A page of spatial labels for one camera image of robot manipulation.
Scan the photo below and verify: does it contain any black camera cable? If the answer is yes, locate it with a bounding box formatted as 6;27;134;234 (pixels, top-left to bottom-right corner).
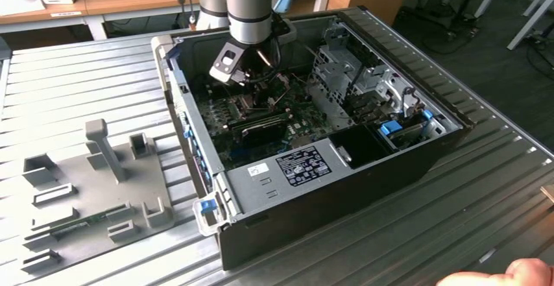
253;38;284;79

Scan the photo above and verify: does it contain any green RAM stick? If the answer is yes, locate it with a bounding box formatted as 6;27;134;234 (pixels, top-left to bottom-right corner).
227;110;289;128
231;113;292;132
40;210;116;238

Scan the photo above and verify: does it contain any wooden desk white frame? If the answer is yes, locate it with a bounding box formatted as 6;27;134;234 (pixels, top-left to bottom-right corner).
0;0;89;42
80;0;336;40

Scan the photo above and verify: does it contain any grey metal drive cage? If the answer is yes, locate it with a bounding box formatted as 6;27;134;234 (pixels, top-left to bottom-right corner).
308;19;392;128

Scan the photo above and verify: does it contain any grey parts rack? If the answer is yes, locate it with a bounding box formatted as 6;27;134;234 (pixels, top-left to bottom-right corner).
18;118;176;276

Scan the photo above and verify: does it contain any wire locking lever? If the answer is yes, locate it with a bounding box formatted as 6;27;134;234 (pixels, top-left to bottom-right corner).
275;77;292;109

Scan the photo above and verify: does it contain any black open PC case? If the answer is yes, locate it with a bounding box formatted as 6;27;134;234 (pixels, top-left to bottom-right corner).
150;5;476;271

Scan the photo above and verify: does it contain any wooden block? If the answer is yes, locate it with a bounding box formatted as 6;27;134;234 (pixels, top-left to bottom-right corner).
539;184;554;209

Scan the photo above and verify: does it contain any black graphics card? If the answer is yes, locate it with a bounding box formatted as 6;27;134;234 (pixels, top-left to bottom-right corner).
239;122;288;147

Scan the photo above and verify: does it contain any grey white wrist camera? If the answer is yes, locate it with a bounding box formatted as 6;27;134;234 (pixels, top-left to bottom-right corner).
208;41;251;88

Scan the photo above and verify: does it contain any black wheeled equipment stand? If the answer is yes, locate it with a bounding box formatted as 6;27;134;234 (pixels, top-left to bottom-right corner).
395;0;481;55

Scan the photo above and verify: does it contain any grey CPU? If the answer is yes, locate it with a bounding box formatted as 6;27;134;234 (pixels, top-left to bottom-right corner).
235;95;260;112

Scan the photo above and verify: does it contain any green motherboard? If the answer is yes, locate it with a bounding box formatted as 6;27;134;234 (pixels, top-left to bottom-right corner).
193;73;336;170

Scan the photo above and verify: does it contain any hard disk in blue carrier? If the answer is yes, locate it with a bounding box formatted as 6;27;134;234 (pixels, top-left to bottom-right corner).
375;119;433;153

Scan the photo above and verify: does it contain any dark grey wrist camera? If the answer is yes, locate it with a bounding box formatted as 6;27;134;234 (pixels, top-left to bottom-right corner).
269;18;299;44

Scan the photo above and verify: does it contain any blue expansion slot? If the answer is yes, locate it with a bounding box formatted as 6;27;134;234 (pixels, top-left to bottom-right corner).
231;146;264;159

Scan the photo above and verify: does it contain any grey power supply unit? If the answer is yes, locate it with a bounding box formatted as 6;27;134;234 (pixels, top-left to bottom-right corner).
223;136;352;216

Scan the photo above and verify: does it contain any black disk wire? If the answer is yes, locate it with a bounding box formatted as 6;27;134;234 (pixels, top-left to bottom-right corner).
400;86;424;120

